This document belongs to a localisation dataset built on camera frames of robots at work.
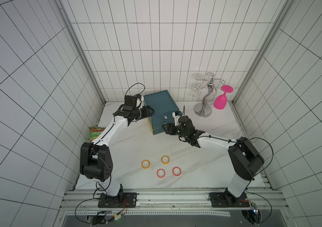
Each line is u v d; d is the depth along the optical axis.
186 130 0.69
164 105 0.90
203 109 1.13
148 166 0.85
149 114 0.77
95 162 0.44
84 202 0.66
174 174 0.81
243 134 1.01
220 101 0.95
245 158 0.47
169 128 0.78
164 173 0.81
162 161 0.87
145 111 0.76
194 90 1.09
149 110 0.78
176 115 0.80
